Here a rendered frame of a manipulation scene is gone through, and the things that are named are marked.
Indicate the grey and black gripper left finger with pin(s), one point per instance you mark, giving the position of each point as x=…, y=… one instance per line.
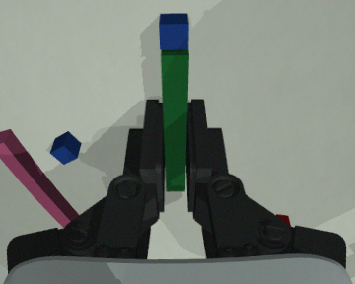
x=112, y=227

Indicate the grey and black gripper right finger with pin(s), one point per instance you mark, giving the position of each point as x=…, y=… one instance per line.
x=240, y=227

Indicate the green rod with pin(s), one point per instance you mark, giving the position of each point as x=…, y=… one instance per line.
x=175, y=65

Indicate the dark red rod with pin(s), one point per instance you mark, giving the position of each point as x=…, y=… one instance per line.
x=285, y=218

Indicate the small blue block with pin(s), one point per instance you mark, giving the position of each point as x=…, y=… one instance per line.
x=65, y=148
x=173, y=29

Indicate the pink rectangular rod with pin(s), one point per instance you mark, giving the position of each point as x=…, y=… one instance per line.
x=22, y=165

